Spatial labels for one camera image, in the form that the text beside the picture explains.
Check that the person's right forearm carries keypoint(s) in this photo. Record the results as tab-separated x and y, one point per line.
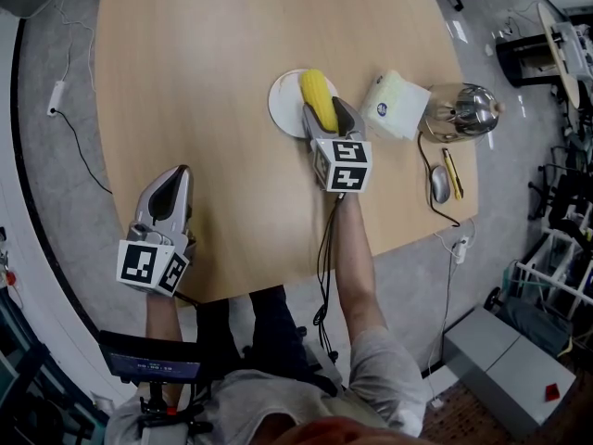
357	267

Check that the person's grey shirt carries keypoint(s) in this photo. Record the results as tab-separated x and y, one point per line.
259	406

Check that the round wooden table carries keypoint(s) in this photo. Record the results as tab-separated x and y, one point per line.
563	58

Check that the white tissue box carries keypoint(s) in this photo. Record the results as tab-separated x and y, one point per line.
398	102

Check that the white power strip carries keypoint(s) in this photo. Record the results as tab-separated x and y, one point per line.
460	248
56	98

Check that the black chest mount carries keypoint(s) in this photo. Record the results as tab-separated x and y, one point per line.
160	410

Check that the black chest-mounted screen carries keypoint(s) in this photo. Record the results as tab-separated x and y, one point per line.
148	359

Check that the grey computer mouse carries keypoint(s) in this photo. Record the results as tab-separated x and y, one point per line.
440	184

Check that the white shelf rack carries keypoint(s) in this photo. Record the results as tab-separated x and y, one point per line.
556	271

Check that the yellow utility knife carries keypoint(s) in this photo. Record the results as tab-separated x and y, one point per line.
453	174

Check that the white round plate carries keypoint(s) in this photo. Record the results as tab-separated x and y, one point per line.
285	105

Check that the grey cabinet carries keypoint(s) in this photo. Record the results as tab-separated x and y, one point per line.
505	364

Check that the glass kettle with steel lid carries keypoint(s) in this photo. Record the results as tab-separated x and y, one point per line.
463	111

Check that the small red round object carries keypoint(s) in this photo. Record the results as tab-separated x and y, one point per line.
9	277

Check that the person's black trousers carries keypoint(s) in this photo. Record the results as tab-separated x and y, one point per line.
273	327

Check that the person's left forearm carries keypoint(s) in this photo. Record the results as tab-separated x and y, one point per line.
163	318

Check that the yellow corn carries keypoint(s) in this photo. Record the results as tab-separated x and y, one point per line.
317	95

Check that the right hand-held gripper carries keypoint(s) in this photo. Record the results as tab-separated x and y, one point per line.
347	165

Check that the small red tag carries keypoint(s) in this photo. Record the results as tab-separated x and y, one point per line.
552	390

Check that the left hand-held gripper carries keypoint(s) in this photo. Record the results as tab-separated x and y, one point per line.
139	267

